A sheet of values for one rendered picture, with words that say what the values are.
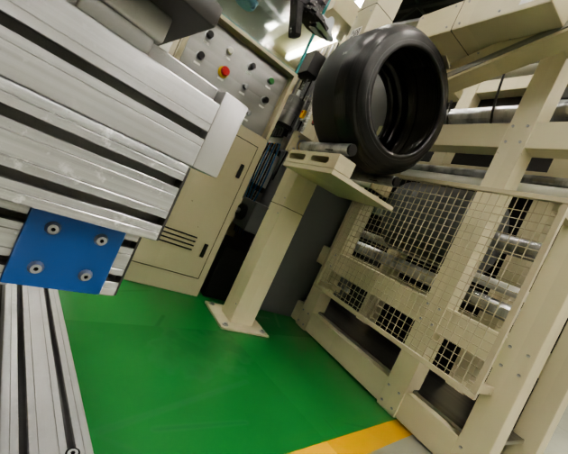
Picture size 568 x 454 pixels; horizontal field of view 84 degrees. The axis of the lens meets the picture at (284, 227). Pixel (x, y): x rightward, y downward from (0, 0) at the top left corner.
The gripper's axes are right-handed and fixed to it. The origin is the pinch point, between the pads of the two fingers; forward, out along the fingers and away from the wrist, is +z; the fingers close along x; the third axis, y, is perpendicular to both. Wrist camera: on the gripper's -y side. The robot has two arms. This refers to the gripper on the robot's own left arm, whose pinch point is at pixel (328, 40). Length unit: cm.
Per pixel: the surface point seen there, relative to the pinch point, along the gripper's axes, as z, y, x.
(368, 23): 24, 38, 26
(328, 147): 23.0, -28.3, 1.1
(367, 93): 17.3, -9.5, -11.7
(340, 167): 24.0, -35.4, -10.7
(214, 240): 23, -87, 50
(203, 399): 12, -120, -26
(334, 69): 8.5, -4.7, 1.4
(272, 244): 40, -73, 26
